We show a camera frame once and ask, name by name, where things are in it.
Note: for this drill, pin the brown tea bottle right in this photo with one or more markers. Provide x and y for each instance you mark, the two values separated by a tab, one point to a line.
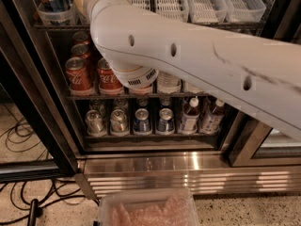
212	117

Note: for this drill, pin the clear tray under blue can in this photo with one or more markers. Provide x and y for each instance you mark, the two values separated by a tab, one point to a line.
56	12

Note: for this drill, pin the blue pepsi can right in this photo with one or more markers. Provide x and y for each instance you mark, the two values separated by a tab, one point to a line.
165	122

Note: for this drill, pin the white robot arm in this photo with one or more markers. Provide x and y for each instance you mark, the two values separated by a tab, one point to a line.
258	76

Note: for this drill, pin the silver can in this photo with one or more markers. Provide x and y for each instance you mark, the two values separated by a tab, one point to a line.
118	121
94	121

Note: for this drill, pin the stainless steel fridge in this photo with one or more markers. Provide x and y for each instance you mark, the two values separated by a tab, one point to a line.
243	155

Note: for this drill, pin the front left water bottle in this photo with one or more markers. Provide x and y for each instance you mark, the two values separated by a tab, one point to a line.
167	83

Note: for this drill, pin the silver can front left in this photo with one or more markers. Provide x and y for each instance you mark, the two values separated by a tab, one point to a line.
94	121

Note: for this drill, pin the brown tea bottle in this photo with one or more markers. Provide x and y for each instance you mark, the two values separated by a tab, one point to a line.
189	116
212	117

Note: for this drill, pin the black stand post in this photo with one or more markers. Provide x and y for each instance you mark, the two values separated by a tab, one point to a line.
34	213

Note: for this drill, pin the front middle coca-cola can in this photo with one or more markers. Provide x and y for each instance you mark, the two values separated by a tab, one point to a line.
107	78

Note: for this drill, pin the brown tea bottle left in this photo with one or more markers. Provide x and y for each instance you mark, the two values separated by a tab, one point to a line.
189	116

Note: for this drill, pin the rear left coca-cola can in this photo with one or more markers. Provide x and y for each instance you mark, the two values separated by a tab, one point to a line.
81	37

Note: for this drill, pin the front left coca-cola can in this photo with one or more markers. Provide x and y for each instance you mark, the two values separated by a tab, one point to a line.
78	74

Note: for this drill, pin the blue pepsi can left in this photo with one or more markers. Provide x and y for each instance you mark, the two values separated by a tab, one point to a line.
142	123

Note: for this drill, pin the clear tray under green can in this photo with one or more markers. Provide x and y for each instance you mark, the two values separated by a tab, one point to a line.
82	18

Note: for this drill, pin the middle left coca-cola can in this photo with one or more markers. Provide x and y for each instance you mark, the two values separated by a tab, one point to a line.
82	50

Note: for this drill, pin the clear plastic bin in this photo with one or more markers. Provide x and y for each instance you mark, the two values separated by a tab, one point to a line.
149	207

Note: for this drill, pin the coca-cola can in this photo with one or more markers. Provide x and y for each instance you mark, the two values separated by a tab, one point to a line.
107	78
82	50
78	74
81	37

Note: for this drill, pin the blue pepsi can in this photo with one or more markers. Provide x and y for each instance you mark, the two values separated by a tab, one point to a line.
165	122
142	123

